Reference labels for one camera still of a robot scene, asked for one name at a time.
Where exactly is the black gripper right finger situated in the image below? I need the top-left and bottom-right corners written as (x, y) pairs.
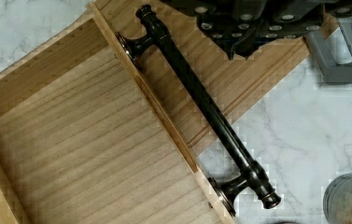
top-left (235, 6), bottom-right (323, 58)

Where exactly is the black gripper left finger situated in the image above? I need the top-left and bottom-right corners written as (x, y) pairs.
top-left (195, 6), bottom-right (260, 60)

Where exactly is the black metal drawer handle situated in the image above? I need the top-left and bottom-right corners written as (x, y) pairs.
top-left (116, 5), bottom-right (281, 216)

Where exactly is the wooden drawer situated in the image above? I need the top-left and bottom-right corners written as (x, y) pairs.
top-left (0, 2), bottom-right (235, 224)

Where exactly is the bamboo cutting board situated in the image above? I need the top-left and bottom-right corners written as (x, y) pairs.
top-left (95, 0), bottom-right (309, 154)

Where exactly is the round grey dish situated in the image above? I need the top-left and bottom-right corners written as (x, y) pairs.
top-left (323, 174), bottom-right (352, 224)

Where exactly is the grey metal bracket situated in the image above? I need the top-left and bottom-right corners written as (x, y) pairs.
top-left (305, 18), bottom-right (352, 85)

